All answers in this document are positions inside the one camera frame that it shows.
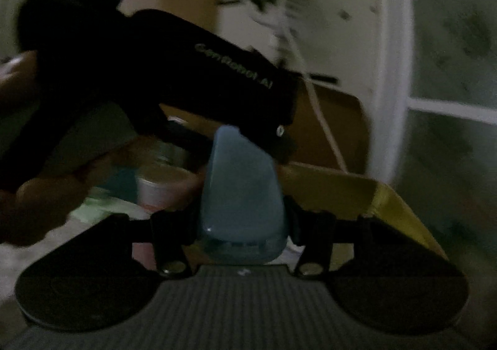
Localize blue plastic case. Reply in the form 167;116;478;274
200;125;287;264

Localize green cloth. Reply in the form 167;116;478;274
70;188;150;225

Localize person left hand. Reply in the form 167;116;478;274
1;51;138;247

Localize pink macaron tin box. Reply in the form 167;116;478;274
275;161;450;273

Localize cotton swab container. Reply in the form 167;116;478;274
136;141;192;214

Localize brown tray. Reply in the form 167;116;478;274
158;89;370;176

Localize white power cable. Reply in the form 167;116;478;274
279;23;349;173

